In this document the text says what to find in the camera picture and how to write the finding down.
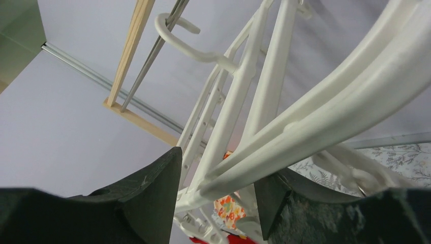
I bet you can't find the red sock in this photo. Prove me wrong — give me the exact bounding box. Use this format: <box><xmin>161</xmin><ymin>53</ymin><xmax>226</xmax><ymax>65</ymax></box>
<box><xmin>190</xmin><ymin>234</ymin><xmax>256</xmax><ymax>244</ymax></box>

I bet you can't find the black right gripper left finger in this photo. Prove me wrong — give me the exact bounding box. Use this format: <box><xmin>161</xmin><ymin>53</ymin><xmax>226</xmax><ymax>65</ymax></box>
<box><xmin>1</xmin><ymin>147</ymin><xmax>182</xmax><ymax>243</ymax></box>

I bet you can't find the floral patterned table mat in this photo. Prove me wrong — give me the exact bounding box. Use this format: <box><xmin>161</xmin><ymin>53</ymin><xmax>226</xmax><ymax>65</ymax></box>
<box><xmin>210</xmin><ymin>143</ymin><xmax>431</xmax><ymax>244</ymax></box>

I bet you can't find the orange floral cloth bundle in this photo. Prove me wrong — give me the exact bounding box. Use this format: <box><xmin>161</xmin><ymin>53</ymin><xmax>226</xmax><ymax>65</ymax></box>
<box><xmin>213</xmin><ymin>151</ymin><xmax>247</xmax><ymax>230</ymax></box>

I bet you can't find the wooden drying rack stand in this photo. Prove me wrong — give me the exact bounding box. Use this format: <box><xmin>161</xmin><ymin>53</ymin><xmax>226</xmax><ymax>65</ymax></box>
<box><xmin>103</xmin><ymin>1</ymin><xmax>178</xmax><ymax>146</ymax></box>

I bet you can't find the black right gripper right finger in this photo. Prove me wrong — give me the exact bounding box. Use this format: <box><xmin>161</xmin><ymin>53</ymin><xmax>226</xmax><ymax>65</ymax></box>
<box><xmin>254</xmin><ymin>168</ymin><xmax>430</xmax><ymax>243</ymax></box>

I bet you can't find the white clip sock hanger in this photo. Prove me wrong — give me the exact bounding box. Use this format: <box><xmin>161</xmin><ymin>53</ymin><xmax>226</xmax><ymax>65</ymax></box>
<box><xmin>155</xmin><ymin>1</ymin><xmax>430</xmax><ymax>243</ymax></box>

